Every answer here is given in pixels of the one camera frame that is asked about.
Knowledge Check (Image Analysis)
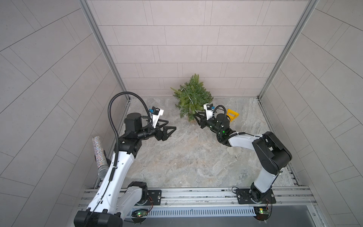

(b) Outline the beige paw shaped object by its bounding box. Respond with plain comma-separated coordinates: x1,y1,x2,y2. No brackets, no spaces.
226,147,242,156

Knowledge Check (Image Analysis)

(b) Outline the left green circuit board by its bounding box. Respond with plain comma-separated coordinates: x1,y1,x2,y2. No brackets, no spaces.
131,209,149,218

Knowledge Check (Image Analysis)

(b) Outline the green circuit board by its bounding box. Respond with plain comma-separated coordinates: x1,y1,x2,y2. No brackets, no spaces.
253,207,270,221
131,209,149,218

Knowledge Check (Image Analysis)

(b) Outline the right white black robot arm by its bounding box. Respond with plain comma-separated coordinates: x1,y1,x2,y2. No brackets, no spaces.
194,110,292,203

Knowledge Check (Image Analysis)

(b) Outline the right green circuit board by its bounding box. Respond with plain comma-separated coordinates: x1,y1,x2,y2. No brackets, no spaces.
253,207,270,221

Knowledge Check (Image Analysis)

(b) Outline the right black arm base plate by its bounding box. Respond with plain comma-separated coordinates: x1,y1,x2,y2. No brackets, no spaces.
235,189,276,204

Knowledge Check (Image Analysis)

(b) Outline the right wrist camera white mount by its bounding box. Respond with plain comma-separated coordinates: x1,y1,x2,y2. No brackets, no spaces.
203,104,215,120

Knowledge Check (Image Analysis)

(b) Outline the small green christmas tree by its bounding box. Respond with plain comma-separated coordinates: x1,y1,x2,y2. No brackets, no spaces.
171,74,214,121

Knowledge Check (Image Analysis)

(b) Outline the left black flexible cable hose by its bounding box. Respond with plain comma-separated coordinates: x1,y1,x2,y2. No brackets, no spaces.
107,91,152,167

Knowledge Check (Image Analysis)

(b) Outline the yellow triangular plastic piece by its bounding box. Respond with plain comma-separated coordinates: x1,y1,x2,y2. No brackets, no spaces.
226,109,239,122

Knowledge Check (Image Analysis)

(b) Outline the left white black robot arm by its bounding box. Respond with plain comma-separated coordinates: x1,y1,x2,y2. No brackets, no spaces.
74,107,176,227

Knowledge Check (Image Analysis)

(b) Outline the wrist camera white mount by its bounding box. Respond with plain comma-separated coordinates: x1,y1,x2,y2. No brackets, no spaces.
203,104,215,120
149,107,164,128

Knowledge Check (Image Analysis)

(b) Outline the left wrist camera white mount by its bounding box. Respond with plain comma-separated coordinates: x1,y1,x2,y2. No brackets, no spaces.
149,107,164,128

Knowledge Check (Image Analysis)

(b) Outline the aluminium mounting rail frame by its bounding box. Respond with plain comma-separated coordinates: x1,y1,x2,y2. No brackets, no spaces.
77,186,327,227

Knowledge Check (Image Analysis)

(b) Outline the glittery silver cylinder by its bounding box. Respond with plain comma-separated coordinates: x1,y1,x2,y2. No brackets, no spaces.
92,136,109,179

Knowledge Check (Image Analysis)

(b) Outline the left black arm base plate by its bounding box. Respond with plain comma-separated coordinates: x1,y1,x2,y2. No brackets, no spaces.
135,190,162,206

